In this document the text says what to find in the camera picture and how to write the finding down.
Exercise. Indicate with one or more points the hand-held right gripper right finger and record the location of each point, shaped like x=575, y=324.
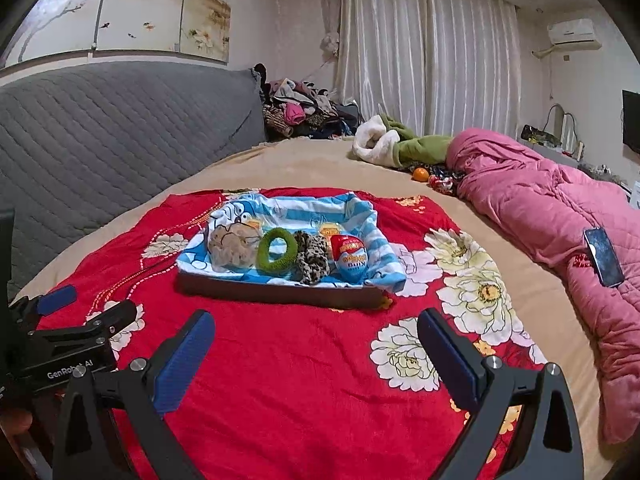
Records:
x=450, y=360

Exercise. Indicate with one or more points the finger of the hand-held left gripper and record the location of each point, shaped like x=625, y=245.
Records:
x=117, y=317
x=57, y=299

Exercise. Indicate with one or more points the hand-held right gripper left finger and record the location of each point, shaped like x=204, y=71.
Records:
x=182, y=365

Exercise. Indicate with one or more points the brown tray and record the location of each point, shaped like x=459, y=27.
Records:
x=280, y=295

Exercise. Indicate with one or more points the beige mesh scrunchie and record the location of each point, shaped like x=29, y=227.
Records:
x=232, y=247

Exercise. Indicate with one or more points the green fuzzy scrunchie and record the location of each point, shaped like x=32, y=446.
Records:
x=275, y=267

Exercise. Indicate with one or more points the blue egg toy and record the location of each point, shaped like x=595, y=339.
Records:
x=350, y=260

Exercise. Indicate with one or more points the leopard print scrunchie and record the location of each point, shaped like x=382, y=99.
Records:
x=310, y=260

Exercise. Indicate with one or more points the orange label bread packet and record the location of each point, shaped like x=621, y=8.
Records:
x=330, y=231

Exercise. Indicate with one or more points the person's left hand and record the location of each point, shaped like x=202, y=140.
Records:
x=15, y=420

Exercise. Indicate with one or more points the red floral blanket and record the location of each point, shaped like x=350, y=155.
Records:
x=300, y=360

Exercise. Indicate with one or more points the grey quilted headboard cover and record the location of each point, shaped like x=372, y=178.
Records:
x=100, y=150

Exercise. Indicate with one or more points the colourful snack wrappers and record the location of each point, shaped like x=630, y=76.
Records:
x=442, y=182

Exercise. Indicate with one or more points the black smartphone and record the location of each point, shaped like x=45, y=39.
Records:
x=604, y=257

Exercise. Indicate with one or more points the orange fruit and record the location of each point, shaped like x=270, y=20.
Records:
x=420, y=174

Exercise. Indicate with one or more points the pink quilt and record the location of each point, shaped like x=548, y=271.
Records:
x=525, y=185

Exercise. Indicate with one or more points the green white fleece garment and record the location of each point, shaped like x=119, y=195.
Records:
x=420, y=150

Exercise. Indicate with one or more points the grey vanity table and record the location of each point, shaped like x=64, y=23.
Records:
x=570, y=157

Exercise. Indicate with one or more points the dark patterned bag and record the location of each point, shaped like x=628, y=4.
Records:
x=537, y=135

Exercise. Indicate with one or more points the arched vanity mirror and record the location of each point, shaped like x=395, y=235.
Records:
x=554, y=120

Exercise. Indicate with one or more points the pile of clothes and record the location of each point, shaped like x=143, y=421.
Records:
x=300, y=110

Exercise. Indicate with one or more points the white curtains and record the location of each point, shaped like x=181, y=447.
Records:
x=450, y=60

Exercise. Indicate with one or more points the black television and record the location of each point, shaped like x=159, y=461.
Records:
x=631, y=120

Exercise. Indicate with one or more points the curtain tieback flower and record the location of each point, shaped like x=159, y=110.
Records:
x=330, y=42

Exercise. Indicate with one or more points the white air conditioner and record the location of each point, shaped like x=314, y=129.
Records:
x=572, y=34

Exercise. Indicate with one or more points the floral wall painting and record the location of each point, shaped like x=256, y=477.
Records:
x=150, y=10

